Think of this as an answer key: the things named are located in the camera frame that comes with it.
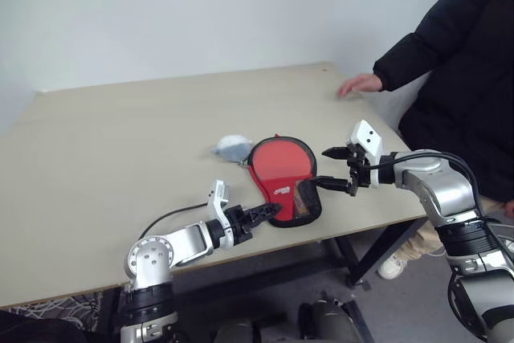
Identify beige trousers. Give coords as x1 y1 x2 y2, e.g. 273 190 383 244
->
395 194 514 262

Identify black metal table frame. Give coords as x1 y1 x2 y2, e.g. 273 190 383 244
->
108 216 429 320

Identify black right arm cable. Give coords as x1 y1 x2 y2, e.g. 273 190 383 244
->
363 149 514 272

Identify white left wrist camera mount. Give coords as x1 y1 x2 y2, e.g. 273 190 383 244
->
206 179 235 248

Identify black bag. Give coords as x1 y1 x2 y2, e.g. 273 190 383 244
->
0 308 93 343

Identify person in black jacket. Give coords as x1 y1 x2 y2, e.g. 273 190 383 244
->
373 0 514 203

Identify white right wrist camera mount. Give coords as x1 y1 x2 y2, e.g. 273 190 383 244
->
346 119 386 190

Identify white shoe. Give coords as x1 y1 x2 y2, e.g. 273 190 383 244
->
377 254 409 281

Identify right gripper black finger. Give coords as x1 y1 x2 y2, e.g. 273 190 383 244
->
316 177 357 195
322 146 353 161

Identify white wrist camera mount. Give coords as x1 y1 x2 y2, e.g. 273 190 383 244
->
346 119 386 190
206 179 235 248

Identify red black paddle case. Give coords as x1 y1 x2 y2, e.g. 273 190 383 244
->
240 133 324 230

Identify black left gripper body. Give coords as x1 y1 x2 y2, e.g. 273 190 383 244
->
226 205 258 246

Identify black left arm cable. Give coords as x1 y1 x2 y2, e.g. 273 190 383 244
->
138 202 212 242

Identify person's right hand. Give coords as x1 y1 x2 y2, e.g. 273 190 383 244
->
336 73 383 98

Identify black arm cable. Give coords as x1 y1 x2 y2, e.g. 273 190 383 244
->
138 202 212 242
363 149 514 272

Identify grey white fluffy zipper charm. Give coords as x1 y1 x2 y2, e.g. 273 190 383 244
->
211 134 254 163

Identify large dark rounded shape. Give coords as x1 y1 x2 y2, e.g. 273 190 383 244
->
299 298 362 343

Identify red table tennis paddle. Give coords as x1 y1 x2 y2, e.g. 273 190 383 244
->
251 141 317 215

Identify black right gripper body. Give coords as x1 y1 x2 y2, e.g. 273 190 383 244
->
345 144 373 198

